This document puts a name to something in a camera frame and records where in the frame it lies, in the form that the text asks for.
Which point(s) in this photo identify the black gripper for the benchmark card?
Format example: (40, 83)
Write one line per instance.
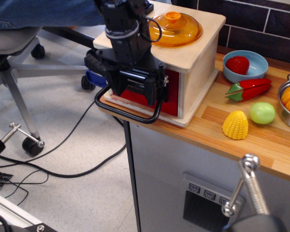
(130, 57)

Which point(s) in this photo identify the red front wooden drawer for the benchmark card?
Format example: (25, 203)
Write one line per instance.
(170, 106)

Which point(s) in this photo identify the black metal drawer handle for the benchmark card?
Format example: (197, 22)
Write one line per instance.
(152, 119)

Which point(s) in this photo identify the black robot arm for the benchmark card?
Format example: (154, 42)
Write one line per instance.
(124, 10)

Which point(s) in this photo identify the blue clamp under box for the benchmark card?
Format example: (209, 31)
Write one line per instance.
(95, 79)

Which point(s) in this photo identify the wooden box housing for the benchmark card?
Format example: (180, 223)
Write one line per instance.
(195, 63)

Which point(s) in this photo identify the orange glass pot lid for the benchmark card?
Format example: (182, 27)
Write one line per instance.
(174, 29)

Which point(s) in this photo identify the black and blue clamp top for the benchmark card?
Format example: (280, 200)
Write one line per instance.
(149, 7)

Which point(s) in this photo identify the red toy strawberry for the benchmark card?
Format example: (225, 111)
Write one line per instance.
(238, 64)

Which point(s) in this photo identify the yellow toy corn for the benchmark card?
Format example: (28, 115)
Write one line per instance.
(235, 125)

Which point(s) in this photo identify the red toy chili pepper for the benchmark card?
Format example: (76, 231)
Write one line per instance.
(247, 89)

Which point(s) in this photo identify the grey toy kitchen cabinet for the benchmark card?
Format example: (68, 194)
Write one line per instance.
(181, 177)

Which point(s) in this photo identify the light blue bowl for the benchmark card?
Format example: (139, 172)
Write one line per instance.
(257, 68)

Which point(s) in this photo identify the grey office chair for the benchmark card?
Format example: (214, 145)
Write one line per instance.
(15, 46)

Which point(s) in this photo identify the metal clamp screw right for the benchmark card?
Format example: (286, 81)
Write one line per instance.
(248, 165)

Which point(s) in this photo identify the blue jeans leg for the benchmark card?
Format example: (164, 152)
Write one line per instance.
(16, 14)

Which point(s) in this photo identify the steel pot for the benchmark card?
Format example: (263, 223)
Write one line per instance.
(283, 112)

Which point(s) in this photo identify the small black circuit board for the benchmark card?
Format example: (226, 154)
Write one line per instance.
(5, 177)

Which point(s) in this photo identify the aluminium frame rail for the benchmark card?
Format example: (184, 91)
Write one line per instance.
(20, 220)

